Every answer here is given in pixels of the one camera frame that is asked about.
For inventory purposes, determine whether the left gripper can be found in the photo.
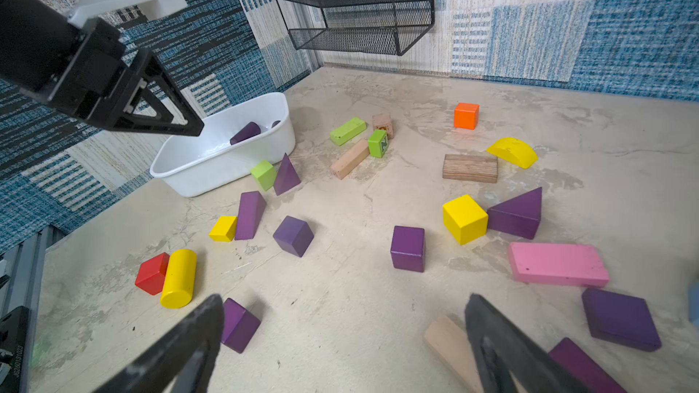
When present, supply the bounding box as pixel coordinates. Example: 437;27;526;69
32;17;204;136

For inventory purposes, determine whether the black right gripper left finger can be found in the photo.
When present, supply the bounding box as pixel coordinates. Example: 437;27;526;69
97;294;224;392

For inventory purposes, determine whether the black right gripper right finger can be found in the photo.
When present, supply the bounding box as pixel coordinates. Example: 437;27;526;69
464;293;589;392

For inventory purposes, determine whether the purple short cylinder block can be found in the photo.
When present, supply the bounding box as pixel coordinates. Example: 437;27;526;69
229;122;261;146

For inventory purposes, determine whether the purple rectangular block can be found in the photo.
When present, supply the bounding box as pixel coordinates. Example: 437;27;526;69
235;191;267;240
549;338;626;393

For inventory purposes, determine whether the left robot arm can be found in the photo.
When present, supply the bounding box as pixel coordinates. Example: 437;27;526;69
1;0;204;136

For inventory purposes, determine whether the white plastic storage bin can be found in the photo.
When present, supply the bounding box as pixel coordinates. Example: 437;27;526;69
149;92;296;198

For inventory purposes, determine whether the natural wood plank block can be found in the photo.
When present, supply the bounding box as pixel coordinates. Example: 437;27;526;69
423;315;483;392

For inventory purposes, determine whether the purple flat rectangular block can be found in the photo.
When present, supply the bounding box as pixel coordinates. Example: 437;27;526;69
549;338;626;393

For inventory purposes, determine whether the purple cube near yellow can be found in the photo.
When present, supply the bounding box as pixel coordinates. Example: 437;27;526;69
221;298;261;354

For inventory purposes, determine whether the yellow cylinder block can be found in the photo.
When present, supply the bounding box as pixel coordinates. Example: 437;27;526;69
160;249;198;309

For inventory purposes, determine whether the red cube block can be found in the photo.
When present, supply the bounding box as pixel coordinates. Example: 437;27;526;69
135;253;169;296

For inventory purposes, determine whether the pink rectangular block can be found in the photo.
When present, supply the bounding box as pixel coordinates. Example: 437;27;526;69
508;242;610;287

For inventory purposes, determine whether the purple square block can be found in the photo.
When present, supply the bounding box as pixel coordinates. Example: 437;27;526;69
582;289;662;352

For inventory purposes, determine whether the lime green small cube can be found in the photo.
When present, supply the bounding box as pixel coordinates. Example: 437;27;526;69
250;160;277;191

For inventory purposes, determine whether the purple triangular prism block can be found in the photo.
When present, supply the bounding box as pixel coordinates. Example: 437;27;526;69
487;187;542;240

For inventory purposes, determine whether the small yellow cube block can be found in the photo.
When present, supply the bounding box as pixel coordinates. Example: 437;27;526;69
209;216;238;243

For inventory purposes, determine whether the purple cube block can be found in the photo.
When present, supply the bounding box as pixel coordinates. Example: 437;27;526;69
391;226;426;273

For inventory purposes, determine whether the purple triangle block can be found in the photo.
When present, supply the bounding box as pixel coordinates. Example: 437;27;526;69
274;154;300;196

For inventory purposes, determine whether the purple cube centre left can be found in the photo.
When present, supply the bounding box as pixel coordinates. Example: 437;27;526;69
273;216;314;258

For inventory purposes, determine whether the dark wood grain block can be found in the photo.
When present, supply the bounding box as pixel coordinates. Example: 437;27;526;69
442;154;498;184

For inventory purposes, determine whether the light wood long block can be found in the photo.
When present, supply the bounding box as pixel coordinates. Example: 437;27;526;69
331;139;370;179

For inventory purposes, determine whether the lime green long block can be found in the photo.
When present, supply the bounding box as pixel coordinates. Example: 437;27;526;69
329;118;367;146

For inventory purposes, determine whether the light blue cube block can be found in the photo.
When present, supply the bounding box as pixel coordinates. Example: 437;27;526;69
687;282;699;328

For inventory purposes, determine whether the yellow half-round block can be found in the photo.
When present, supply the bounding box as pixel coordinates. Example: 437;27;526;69
487;138;538;169

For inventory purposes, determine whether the small natural wood block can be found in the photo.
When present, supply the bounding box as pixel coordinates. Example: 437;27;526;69
372;114;394;140

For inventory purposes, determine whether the green letter cube block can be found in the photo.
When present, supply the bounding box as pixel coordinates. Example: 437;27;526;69
368;129;389;158

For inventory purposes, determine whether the orange cube block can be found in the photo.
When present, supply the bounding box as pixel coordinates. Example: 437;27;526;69
453;103;480;130

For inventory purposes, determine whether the black wire mesh shelf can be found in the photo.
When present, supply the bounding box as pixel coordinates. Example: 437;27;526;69
275;0;435;56

